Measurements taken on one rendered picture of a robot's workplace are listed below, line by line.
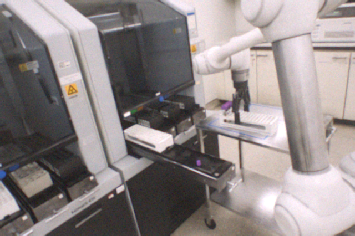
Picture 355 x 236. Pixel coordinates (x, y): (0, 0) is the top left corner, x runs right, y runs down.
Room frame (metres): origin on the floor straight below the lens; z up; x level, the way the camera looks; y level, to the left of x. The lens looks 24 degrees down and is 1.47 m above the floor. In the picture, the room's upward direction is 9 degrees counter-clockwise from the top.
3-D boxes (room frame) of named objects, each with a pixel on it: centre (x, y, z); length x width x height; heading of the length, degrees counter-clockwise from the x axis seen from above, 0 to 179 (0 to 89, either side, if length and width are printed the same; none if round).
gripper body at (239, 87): (1.26, -0.35, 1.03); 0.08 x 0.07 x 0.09; 137
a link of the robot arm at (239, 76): (1.26, -0.35, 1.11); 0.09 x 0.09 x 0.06
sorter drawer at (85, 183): (1.22, 0.69, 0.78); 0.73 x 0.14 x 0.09; 44
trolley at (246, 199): (1.28, -0.47, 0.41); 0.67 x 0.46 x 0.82; 41
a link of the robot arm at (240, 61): (1.25, -0.34, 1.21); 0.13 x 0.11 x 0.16; 106
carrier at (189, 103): (1.64, -0.10, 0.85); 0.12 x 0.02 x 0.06; 132
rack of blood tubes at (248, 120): (1.24, -0.37, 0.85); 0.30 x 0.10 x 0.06; 47
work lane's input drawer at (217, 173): (1.13, 0.05, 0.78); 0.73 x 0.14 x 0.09; 44
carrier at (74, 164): (1.05, 0.53, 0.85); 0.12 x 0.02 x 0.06; 134
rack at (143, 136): (1.26, 0.17, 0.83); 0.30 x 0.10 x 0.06; 44
